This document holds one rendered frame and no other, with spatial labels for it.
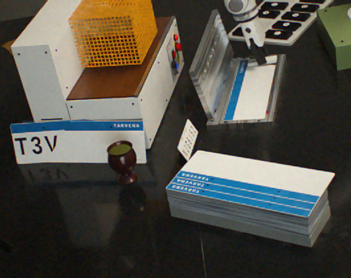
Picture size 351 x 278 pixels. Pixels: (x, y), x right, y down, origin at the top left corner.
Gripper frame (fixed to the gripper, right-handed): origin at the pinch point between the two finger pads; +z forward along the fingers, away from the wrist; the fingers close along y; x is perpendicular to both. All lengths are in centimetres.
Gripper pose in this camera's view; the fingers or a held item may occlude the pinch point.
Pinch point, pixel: (261, 55)
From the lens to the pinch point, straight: 277.3
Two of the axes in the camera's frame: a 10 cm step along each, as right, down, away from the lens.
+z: 3.7, 8.1, 4.5
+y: 2.0, -5.4, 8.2
